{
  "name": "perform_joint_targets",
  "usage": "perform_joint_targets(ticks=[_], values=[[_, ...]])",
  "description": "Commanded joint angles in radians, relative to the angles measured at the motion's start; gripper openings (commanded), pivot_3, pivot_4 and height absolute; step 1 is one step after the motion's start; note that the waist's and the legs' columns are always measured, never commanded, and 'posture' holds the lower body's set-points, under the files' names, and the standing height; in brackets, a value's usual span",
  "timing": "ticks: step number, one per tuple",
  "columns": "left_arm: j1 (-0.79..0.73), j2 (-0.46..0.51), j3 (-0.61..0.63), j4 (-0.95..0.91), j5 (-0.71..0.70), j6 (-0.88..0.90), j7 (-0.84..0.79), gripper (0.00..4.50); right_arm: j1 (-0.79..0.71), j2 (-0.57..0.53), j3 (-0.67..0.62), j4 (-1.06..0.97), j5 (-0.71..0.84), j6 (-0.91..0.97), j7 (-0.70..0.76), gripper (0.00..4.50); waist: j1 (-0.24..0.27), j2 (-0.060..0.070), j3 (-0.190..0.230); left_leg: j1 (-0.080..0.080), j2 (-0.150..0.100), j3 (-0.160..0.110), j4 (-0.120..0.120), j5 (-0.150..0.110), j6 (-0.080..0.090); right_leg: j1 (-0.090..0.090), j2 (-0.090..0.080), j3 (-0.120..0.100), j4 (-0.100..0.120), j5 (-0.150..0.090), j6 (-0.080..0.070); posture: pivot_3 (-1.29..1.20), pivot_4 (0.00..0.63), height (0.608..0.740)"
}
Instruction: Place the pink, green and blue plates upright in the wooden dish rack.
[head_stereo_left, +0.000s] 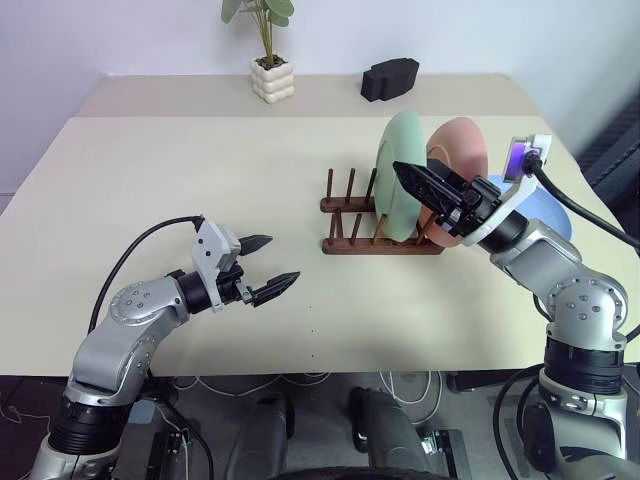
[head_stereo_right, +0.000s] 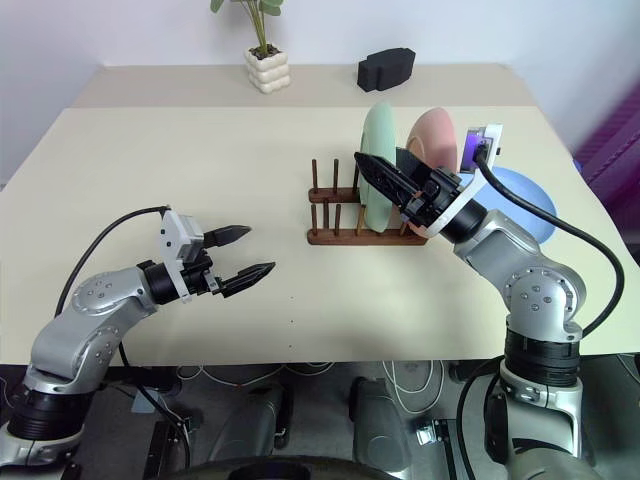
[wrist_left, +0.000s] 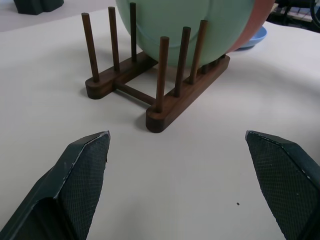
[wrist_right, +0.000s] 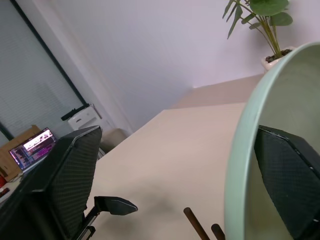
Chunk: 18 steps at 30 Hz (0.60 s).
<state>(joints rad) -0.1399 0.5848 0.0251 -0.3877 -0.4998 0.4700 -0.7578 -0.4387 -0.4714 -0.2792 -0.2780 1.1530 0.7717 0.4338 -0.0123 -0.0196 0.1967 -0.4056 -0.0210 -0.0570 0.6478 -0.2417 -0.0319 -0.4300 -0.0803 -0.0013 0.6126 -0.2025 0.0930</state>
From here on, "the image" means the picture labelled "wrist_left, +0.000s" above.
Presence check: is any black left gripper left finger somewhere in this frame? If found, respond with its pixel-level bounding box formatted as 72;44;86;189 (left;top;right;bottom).
0;129;111;240

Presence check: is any black foam block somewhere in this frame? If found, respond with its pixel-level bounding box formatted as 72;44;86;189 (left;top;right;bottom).
12;0;65;16

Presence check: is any beige table cover sheet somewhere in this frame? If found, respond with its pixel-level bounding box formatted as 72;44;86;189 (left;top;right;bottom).
0;0;320;240

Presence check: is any blue plate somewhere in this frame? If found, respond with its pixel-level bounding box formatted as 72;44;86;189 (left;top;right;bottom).
234;26;268;51

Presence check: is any red plate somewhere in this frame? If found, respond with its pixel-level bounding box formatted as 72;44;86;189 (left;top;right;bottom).
226;0;276;55

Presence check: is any wooden dish rack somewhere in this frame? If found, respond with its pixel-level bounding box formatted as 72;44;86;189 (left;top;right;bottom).
84;2;231;134

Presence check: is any green plate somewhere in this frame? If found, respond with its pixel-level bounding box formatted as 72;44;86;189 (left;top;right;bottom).
114;0;256;69

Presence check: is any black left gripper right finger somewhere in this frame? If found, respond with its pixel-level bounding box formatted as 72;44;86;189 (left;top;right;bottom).
244;129;320;240

